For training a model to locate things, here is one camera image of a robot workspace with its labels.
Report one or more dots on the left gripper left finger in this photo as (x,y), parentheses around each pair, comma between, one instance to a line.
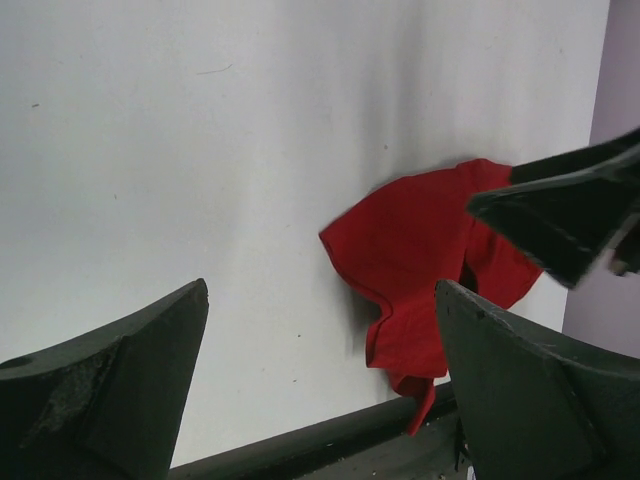
(107,404)

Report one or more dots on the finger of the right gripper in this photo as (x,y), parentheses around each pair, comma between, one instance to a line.
(614,162)
(564,230)

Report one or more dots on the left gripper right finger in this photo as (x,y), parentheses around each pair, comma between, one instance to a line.
(534,403)

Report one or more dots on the red t-shirt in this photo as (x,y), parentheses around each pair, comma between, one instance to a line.
(393,247)

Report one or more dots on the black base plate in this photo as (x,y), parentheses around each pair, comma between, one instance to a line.
(366,444)

